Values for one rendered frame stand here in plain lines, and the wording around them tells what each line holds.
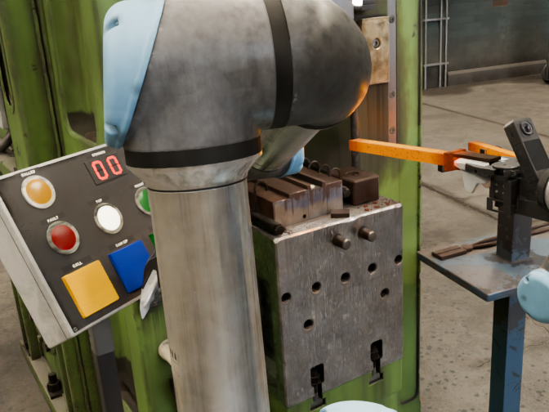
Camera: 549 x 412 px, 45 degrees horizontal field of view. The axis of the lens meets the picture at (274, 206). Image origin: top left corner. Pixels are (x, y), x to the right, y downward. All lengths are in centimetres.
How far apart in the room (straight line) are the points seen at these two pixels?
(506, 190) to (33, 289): 79
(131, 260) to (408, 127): 102
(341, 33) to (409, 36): 137
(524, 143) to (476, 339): 185
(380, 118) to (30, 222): 106
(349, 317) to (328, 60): 122
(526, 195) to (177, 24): 79
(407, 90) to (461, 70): 722
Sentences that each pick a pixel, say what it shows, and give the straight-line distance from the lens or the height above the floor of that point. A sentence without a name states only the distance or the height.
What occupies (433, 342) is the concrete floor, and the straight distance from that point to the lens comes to 290.
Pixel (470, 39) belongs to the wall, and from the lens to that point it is 918.
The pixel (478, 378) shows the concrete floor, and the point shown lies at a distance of 270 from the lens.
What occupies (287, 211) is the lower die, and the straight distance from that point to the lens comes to 157.
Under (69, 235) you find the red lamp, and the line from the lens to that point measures 115.
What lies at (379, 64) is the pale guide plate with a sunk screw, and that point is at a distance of 182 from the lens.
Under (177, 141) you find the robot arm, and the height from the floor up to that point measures 136.
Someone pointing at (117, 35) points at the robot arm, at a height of 144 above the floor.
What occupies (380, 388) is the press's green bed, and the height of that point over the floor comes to 40.
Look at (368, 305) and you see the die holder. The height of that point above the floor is 67.
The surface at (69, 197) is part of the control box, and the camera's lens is 118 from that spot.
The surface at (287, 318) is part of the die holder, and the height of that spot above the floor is 71.
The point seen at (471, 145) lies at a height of 100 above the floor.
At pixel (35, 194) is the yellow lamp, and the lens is 115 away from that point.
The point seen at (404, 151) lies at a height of 112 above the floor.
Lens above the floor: 147
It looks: 19 degrees down
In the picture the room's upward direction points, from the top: 4 degrees counter-clockwise
